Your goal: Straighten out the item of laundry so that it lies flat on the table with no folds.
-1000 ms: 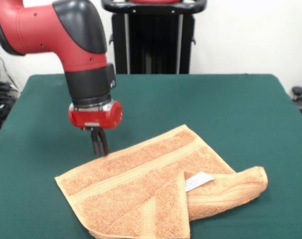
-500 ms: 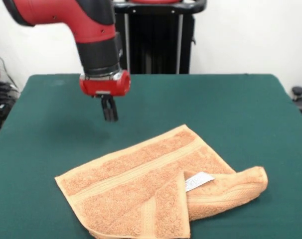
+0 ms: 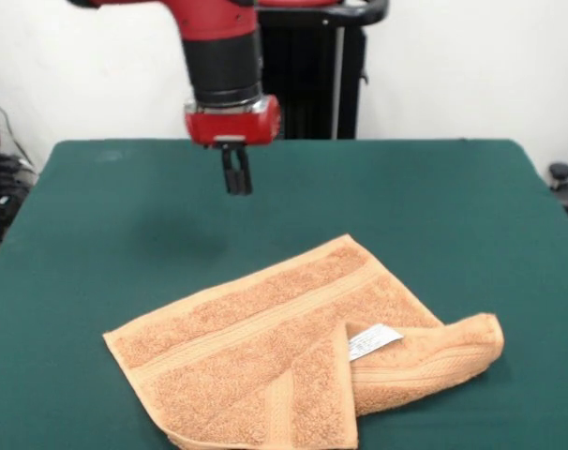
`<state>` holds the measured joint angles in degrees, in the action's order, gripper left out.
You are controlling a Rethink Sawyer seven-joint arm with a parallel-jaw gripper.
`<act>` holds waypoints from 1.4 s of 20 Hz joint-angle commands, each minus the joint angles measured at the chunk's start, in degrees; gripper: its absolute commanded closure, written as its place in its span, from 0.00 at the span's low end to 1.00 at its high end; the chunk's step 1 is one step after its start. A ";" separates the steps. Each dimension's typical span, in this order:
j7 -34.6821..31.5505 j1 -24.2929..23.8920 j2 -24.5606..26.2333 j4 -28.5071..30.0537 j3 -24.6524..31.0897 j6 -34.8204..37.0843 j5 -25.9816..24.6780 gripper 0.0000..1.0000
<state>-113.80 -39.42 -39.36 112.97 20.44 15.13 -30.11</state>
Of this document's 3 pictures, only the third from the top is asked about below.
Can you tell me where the tan terry towel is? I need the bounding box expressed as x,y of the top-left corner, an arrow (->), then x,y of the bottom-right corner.
102,233 -> 505,450

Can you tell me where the black chair base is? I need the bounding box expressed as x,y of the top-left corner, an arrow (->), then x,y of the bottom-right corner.
547,161 -> 568,235

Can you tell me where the black cable bundle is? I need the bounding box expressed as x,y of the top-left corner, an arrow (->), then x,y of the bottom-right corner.
0,152 -> 39,245

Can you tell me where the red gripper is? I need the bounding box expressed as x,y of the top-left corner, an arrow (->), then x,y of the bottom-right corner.
184,95 -> 282,196

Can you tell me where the dark green tablecloth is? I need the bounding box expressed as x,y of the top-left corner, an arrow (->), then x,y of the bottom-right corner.
0,138 -> 568,450

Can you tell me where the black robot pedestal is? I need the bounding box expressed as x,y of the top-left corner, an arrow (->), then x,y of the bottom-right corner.
255,0 -> 391,141

